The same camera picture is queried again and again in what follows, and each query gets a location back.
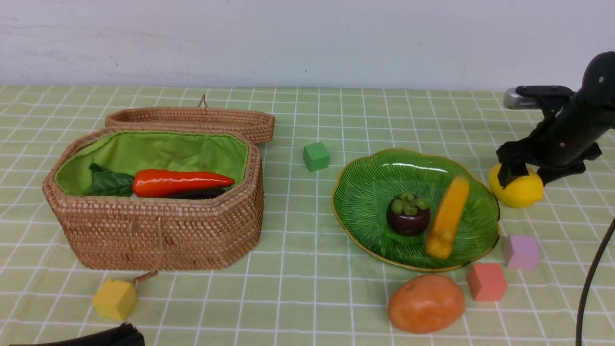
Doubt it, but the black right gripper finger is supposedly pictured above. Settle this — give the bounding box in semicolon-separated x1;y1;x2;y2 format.
537;161;586;186
497;161;529;188

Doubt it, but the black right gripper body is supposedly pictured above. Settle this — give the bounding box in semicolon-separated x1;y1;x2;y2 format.
496;97;603;171

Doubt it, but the yellow toy lemon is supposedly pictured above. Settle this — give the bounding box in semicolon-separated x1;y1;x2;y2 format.
488;164;544;208

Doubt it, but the yellow toy banana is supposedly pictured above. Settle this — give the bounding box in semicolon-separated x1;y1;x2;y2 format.
425;176;470;260

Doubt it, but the purple toy mangosteen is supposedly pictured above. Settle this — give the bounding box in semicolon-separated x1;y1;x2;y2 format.
386;192;431;237

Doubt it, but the orange-brown toy potato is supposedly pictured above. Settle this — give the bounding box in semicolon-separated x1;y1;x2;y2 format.
387;274;466;334

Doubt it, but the purple toy eggplant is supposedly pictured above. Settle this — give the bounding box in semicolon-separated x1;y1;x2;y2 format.
163;188;226;200

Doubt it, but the orange toy carrot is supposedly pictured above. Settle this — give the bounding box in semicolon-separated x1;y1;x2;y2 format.
84;163;235;198

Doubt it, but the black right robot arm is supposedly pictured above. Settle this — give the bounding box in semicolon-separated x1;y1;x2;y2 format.
496;52;615;187

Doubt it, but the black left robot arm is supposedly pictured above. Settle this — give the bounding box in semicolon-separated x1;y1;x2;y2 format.
11;322;145;346

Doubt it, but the lilac wooden cube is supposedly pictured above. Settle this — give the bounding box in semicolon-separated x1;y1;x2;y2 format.
503;235;541;270

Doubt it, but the pink-red wooden cube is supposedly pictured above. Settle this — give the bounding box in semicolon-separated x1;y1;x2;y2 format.
466;263;508;302

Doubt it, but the green leaf-shaped glass plate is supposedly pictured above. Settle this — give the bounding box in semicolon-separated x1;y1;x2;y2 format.
331;148;501;273

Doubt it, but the green wooden cube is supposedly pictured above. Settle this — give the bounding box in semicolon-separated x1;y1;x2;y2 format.
303;141;330;172

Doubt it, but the green checkered tablecloth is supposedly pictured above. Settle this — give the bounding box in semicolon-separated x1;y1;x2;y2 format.
0;85;614;346

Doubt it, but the woven wicker basket lid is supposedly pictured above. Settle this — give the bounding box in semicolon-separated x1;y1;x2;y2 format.
105;95;275;144

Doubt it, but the yellow wooden cube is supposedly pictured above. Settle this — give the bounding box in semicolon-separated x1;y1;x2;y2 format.
92;278;138;321

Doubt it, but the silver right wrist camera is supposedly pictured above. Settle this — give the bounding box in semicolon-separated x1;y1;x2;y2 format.
503;85;576;121

